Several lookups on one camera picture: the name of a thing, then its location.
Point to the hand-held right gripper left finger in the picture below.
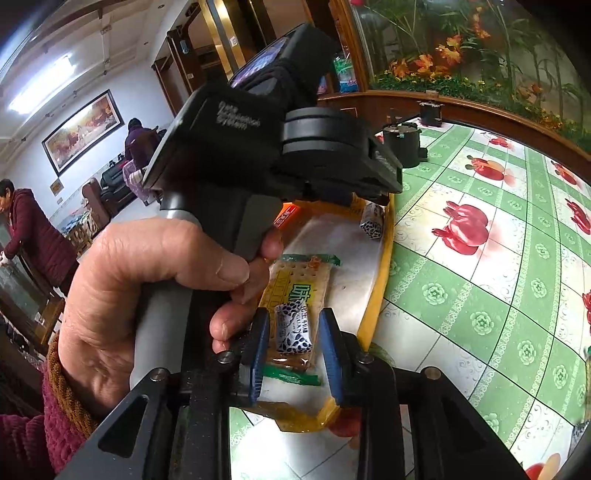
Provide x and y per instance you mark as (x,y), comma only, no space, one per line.
(258,360)

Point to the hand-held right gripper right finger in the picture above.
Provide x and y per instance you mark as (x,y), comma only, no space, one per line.
(332,360)

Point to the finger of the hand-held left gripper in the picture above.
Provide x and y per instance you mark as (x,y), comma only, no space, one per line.
(383,166)

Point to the blue patterned white candy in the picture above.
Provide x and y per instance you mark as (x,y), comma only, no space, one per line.
(293,330)
(581,438)
(371,224)

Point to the yellow rimmed tray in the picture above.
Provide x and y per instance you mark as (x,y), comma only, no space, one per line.
(351,281)

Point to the person's left forearm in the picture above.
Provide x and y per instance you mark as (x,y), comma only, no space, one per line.
(32,443)

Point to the person's left hand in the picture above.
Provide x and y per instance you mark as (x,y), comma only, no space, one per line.
(138,300)

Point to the black pot with lid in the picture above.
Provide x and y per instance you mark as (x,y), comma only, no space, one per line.
(404,147)

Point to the orange snack packet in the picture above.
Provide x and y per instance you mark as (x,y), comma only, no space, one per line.
(287,216)

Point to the small black container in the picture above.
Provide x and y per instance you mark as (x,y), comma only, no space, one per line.
(431,115)

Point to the clear cracker packet green ends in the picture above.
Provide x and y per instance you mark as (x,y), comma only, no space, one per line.
(300,286)

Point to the green blue bottle pack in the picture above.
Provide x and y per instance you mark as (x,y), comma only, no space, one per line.
(346,76)

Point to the dark sofa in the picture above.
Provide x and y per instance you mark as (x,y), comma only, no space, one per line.
(113,182)

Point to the green floral fruit tablecloth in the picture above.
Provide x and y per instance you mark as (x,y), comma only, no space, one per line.
(485,277)

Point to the ceiling light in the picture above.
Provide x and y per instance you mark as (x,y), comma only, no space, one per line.
(41,83)

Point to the glass top wooden table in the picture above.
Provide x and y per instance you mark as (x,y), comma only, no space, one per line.
(23,286)

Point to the flower and bamboo wall mural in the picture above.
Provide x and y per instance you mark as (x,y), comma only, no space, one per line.
(461,46)

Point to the framed wall painting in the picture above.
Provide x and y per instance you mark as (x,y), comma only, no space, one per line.
(83,131)

